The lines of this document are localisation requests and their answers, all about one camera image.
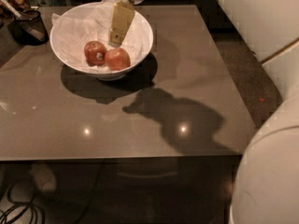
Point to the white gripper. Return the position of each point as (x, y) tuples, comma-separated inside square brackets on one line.
[(122, 15)]

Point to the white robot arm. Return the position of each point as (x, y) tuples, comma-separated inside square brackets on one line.
[(267, 180)]

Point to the red apple with sticker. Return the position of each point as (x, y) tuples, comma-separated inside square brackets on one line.
[(95, 53)]

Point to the white ceramic bowl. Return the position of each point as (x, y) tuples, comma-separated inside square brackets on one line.
[(78, 66)]

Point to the white crumpled paper liner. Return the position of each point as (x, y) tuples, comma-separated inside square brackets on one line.
[(84, 31)]

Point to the black mesh pen holder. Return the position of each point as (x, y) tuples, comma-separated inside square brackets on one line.
[(29, 29)]

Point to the white sock foot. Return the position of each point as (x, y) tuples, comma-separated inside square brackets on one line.
[(44, 178)]

